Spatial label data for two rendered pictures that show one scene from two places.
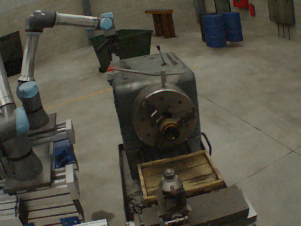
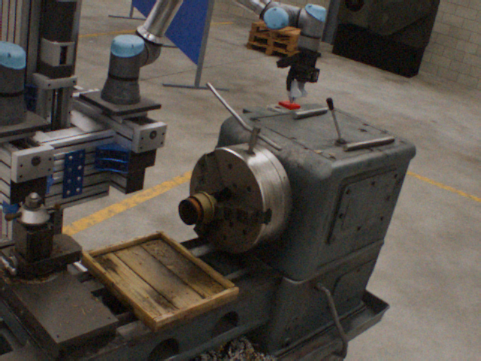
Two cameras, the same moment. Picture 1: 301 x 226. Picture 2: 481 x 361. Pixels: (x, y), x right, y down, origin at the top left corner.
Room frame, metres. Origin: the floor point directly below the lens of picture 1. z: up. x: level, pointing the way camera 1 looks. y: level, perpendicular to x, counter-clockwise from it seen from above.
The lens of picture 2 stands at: (0.28, -1.18, 1.84)
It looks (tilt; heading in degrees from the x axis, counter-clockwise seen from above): 24 degrees down; 44
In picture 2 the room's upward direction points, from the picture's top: 12 degrees clockwise
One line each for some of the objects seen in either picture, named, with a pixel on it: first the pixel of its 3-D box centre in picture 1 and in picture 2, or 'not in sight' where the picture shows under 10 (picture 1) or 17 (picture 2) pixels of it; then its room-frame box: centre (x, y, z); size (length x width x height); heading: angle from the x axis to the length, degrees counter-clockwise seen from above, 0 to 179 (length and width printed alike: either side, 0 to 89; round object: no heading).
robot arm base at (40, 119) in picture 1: (35, 115); (122, 86); (1.41, 0.62, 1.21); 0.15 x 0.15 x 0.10
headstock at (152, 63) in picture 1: (150, 94); (311, 180); (1.83, -0.02, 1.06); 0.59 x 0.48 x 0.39; 4
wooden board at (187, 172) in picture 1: (179, 175); (158, 275); (1.16, -0.08, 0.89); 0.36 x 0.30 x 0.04; 94
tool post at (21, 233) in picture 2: (173, 194); (34, 235); (0.80, -0.03, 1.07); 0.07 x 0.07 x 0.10; 4
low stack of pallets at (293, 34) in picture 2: not in sight; (285, 39); (7.57, 5.55, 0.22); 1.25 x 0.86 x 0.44; 21
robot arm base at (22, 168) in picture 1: (23, 160); (4, 101); (0.93, 0.53, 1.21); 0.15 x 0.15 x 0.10
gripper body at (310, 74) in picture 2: (112, 43); (305, 65); (1.86, 0.16, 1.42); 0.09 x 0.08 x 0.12; 94
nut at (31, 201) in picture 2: (169, 173); (33, 199); (0.80, -0.03, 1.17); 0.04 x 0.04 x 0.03
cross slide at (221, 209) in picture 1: (191, 215); (42, 289); (0.80, -0.09, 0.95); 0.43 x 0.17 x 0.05; 94
